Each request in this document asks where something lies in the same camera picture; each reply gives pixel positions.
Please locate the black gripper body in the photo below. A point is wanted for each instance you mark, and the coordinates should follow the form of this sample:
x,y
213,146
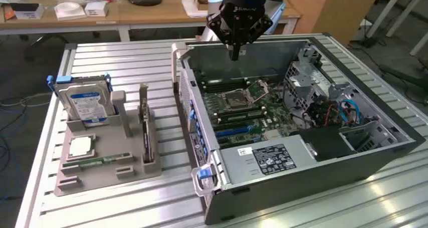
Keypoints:
x,y
241,2

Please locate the black graphics card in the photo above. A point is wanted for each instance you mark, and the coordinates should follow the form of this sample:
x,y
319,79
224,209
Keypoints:
x,y
146,127

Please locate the white cardboard box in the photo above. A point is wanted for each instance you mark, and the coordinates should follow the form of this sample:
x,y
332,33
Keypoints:
x,y
194,8

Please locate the wooden desk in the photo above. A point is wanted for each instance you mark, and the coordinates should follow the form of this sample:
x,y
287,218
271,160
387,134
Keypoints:
x,y
150,15

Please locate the wooden cabinet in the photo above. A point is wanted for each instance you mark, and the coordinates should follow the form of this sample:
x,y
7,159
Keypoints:
x,y
335,12

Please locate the metal socket cover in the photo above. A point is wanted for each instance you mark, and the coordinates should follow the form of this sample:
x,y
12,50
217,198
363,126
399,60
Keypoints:
x,y
263,81

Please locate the grey metal disk bay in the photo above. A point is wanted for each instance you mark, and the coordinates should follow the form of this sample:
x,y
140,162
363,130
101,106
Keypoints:
x,y
301,87

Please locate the CPU socket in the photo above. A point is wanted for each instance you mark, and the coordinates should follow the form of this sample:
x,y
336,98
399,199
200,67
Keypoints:
x,y
236,100

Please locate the installed black RAM stick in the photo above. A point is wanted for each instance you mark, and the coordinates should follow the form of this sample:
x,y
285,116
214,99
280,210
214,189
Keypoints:
x,y
241,114

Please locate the small white labelled box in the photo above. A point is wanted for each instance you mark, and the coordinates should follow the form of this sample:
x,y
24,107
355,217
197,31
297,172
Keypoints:
x,y
97,8

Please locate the green motherboard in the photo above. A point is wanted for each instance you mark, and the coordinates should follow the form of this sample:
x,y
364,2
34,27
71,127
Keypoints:
x,y
268,117

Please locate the blue expansion slot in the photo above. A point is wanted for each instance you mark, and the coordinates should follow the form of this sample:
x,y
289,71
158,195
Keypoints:
x,y
230,132

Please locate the white plastic block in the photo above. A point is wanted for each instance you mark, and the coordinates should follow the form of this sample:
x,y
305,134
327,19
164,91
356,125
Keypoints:
x,y
69,11

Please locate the black floor stand base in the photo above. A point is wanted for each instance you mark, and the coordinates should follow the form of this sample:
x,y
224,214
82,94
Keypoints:
x,y
408,75

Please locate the hard disk with blue carrier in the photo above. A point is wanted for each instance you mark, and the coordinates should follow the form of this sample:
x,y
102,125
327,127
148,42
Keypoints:
x,y
85,105

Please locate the grey power supply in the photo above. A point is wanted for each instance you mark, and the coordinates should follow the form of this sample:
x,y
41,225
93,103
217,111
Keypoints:
x,y
241,163

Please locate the white box with black lid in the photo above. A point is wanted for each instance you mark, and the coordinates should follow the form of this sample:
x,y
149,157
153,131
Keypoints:
x,y
28,13

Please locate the grey parts rack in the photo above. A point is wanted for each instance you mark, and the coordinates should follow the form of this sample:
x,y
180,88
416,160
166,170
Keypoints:
x,y
107,142

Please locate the blue case release latch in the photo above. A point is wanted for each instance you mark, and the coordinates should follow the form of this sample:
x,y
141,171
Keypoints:
x,y
204,174

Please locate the green RAM stick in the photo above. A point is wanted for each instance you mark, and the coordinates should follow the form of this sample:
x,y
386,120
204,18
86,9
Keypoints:
x,y
110,159

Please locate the silver CPU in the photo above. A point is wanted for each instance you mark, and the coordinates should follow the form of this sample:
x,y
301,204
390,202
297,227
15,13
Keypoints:
x,y
81,146

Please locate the open black PC case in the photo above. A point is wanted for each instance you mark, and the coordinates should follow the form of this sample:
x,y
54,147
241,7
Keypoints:
x,y
301,188

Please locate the white table frame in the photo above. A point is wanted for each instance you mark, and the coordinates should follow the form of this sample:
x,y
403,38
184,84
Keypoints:
x,y
380,13

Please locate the grey metal drive bracket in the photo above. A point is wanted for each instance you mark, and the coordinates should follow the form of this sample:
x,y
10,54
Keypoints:
x,y
364,135

